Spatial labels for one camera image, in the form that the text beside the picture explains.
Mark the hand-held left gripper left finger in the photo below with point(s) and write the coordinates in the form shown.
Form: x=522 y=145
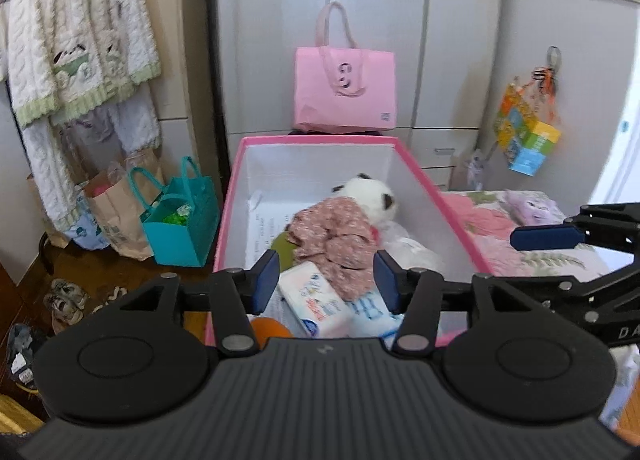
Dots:
x=265 y=281

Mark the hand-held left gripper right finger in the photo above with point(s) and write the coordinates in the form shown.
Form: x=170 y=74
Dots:
x=387 y=281

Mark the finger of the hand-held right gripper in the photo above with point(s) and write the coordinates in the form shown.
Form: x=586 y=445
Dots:
x=595 y=297
x=545 y=237

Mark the green makeup sponge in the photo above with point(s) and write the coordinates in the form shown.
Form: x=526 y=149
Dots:
x=282 y=250

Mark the large blue tissue pack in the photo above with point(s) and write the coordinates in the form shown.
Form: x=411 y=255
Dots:
x=372 y=315

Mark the orange makeup sponge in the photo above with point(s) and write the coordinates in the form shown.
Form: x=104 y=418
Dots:
x=270 y=329

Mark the small white tissue pack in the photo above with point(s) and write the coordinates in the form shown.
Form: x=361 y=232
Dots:
x=312 y=302

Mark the pink floral cloth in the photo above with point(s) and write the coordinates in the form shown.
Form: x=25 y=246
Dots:
x=335 y=240

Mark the pink cardboard box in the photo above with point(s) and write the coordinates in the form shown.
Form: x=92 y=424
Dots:
x=310 y=164

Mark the purple plush toy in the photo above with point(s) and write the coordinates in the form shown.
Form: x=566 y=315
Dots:
x=532 y=207

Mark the white and brown plush toy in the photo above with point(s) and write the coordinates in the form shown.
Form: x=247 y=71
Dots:
x=372 y=195

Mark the teal handbag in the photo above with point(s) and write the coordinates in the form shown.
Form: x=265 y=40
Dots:
x=182 y=235

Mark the colourful hanging bag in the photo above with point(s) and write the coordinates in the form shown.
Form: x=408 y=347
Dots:
x=527 y=139

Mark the brown paper bag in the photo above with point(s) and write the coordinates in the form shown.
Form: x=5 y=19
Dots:
x=117 y=220

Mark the white door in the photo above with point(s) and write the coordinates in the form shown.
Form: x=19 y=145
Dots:
x=620 y=89

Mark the blue and white plastic bag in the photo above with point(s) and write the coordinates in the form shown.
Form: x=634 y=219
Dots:
x=85 y=225

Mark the pink tote bag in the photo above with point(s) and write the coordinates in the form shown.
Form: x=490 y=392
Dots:
x=345 y=89

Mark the light grey garment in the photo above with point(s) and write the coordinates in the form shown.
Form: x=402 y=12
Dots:
x=125 y=124

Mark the dark sneaker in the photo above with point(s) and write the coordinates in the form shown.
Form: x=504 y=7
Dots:
x=25 y=355

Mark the cream knitted cardigan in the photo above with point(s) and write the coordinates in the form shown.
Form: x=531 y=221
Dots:
x=75 y=39

